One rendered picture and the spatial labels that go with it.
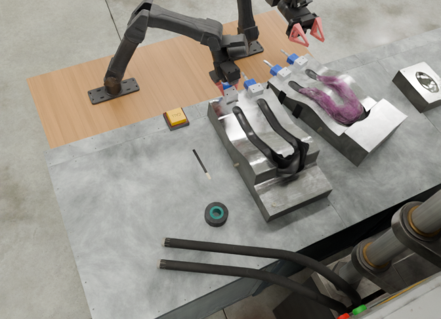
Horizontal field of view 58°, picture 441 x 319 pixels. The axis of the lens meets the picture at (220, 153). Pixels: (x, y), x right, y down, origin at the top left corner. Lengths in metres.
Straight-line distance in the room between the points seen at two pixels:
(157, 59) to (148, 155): 0.49
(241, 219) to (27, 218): 1.34
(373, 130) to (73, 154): 1.12
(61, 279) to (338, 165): 1.45
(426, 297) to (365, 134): 0.94
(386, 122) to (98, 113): 1.12
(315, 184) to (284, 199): 0.13
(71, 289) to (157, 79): 1.13
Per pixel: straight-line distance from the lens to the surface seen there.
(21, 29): 3.30
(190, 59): 1.80
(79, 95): 1.70
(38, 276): 2.26
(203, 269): 1.27
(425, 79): 1.99
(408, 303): 0.71
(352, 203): 1.54
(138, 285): 1.32
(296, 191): 1.41
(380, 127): 1.63
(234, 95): 1.49
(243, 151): 1.39
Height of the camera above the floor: 2.08
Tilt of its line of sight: 58 degrees down
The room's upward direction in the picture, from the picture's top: 10 degrees clockwise
